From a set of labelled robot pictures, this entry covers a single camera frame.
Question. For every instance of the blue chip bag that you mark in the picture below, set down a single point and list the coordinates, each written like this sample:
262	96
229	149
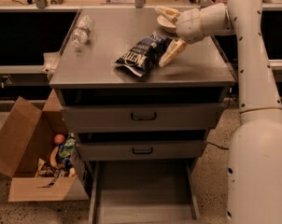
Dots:
144	55

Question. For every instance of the white power strip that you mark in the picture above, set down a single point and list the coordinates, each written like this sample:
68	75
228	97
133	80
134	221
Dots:
275	63

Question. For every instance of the bottom grey open drawer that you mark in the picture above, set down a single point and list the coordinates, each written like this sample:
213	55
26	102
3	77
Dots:
143	192

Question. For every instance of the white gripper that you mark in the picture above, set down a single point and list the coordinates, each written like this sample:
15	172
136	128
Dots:
190	25

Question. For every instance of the green snack bag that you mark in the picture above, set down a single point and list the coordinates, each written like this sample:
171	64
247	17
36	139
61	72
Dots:
67	147

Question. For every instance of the yellow banana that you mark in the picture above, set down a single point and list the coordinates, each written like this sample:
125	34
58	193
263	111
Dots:
52	159

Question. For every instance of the white paper bowl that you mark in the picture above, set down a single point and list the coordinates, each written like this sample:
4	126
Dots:
166	25

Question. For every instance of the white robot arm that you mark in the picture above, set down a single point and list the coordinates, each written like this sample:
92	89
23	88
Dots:
255	153

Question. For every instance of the clear plastic water bottle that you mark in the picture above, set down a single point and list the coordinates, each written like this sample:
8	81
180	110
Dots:
82	31

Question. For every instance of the red apple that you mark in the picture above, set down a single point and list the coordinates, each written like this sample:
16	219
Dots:
59	139

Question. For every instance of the grey drawer cabinet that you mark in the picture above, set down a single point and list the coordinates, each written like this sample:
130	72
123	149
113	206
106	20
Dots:
90	77

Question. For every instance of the middle grey drawer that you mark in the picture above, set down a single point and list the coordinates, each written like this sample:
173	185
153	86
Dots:
141	150

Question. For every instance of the top grey drawer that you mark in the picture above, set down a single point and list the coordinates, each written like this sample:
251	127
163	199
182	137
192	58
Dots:
141	118

